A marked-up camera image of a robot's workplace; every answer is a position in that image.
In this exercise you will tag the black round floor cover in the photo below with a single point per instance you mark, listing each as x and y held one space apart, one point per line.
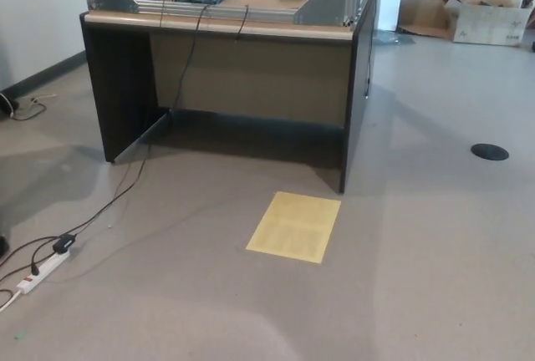
490 152

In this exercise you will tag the black power adapter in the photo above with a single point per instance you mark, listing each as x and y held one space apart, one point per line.
64 243

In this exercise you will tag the yellow paper sheet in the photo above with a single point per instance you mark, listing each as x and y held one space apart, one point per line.
292 227

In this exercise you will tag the clear plastic wrap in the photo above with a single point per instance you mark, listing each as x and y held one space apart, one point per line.
393 37

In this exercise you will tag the black plug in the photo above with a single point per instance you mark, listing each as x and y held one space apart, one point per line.
34 268

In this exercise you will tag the dark brown desk beige top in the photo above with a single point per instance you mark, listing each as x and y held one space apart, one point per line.
117 85

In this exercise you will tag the open cardboard box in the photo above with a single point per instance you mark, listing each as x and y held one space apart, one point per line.
489 26

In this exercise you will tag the flat brown cardboard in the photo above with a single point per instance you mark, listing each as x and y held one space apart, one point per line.
422 18

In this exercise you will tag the black shoe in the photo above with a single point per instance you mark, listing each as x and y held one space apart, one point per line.
3 246

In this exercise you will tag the white power strip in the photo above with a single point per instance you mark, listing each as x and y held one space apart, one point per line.
46 267

